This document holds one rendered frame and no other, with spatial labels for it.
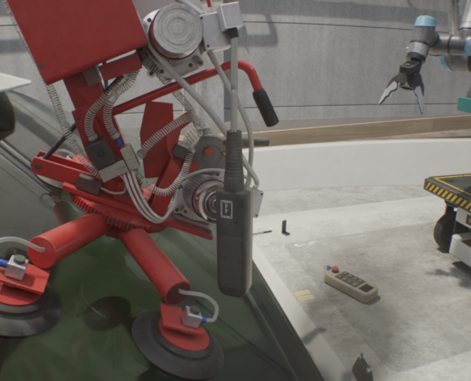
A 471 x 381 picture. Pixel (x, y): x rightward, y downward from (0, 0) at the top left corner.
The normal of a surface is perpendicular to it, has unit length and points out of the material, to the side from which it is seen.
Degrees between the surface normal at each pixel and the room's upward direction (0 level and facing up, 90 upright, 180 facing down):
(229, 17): 81
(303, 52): 90
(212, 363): 44
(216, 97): 90
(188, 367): 35
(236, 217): 90
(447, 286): 0
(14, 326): 39
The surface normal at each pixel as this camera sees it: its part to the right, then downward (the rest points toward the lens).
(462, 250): -0.97, 0.08
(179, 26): 0.25, 0.17
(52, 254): -0.13, 0.15
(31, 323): 0.66, -0.64
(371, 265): 0.00, -0.94
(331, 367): -0.58, -0.70
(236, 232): -0.36, 0.31
